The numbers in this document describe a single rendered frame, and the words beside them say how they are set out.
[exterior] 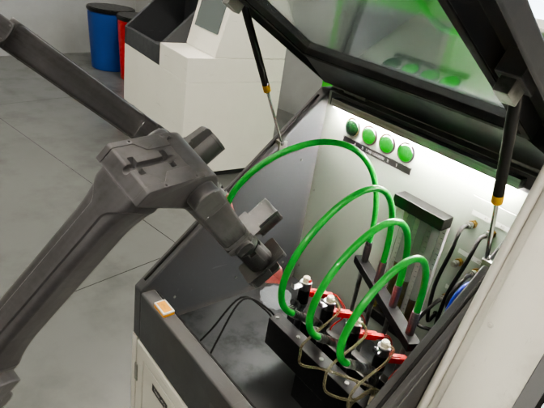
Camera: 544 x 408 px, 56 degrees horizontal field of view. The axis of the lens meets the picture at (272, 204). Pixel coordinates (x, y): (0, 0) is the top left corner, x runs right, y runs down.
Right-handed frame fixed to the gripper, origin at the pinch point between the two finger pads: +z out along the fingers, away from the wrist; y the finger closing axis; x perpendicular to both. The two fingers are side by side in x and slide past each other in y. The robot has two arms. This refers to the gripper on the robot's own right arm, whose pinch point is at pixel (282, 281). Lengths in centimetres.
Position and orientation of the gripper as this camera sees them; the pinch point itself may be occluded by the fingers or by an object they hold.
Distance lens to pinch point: 117.9
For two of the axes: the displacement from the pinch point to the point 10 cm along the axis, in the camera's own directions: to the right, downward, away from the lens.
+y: 7.5, -6.6, 0.0
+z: 5.3, 6.0, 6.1
